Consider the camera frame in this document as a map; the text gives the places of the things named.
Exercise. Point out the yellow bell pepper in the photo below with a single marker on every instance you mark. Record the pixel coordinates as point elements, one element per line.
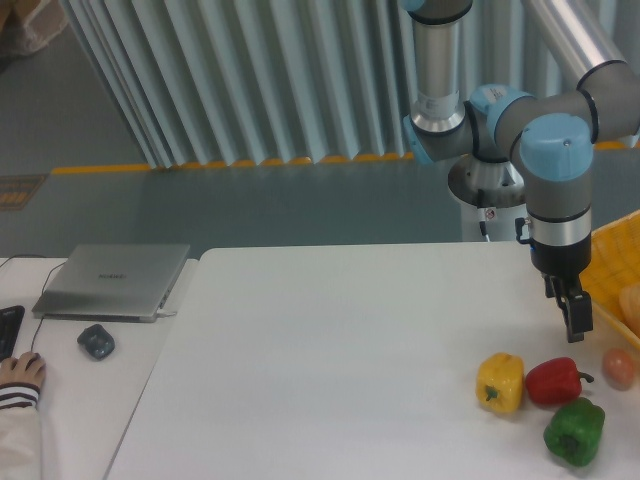
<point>499,382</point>

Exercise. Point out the yellow woven basket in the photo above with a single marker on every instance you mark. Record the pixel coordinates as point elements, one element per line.
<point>614,265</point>

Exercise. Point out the black computer mouse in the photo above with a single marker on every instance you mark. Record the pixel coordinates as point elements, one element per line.
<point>36,364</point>

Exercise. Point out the person's hand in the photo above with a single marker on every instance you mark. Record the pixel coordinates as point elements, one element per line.
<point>14,371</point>

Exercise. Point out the orange peach fruit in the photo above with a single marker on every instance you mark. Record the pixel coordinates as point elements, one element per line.
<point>618,368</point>

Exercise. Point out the bread in basket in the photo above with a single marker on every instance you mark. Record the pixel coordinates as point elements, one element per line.
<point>629,304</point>

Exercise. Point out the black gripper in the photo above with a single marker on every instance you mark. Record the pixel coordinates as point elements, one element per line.
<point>574,302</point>

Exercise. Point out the red bell pepper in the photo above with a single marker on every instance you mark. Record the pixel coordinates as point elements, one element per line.
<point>556,382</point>

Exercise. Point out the green bell pepper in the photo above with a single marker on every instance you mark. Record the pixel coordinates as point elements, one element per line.
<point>574,432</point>

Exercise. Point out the black keyboard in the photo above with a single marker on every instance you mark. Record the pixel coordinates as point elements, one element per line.
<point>10,324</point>

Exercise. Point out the silver closed laptop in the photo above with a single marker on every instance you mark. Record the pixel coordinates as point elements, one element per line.
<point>113,282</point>

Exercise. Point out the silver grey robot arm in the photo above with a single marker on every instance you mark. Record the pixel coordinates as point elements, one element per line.
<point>513,149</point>

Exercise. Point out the white striped sleeve forearm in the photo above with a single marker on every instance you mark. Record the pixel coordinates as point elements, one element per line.
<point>20,432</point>

